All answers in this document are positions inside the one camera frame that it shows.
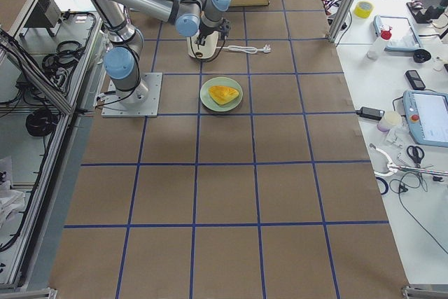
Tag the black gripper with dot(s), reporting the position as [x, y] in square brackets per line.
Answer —
[204, 31]

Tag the white two-slot toaster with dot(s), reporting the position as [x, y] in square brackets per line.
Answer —
[204, 51]

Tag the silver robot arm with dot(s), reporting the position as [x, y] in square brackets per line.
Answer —
[121, 62]

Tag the green round plate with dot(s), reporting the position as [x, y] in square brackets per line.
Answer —
[210, 104]

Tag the golden pastry on plate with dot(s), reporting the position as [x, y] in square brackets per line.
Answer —
[222, 94]

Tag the grey control box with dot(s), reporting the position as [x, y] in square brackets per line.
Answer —
[45, 15]

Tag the yellow tape roll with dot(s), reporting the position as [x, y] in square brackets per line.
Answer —
[363, 9]

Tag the red-capped squeeze bottle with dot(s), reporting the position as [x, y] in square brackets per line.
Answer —
[378, 47]

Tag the black power adapter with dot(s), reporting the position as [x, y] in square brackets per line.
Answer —
[370, 113]

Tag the blue teach pendant far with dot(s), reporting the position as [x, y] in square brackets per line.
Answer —
[404, 37]

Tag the blue teach pendant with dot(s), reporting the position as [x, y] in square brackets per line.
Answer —
[404, 37]
[426, 116]

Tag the white purple jar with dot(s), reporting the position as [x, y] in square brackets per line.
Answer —
[389, 120]

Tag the black lens cap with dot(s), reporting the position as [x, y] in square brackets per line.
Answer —
[421, 55]

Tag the black phone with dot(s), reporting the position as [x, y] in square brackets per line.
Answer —
[415, 80]

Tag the blue teach pendant near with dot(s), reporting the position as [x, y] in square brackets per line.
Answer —
[426, 116]

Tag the black scissors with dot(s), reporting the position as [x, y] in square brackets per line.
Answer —
[416, 154]

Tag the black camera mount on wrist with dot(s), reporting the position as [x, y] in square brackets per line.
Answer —
[224, 29]

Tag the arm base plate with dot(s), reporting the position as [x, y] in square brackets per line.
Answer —
[144, 101]

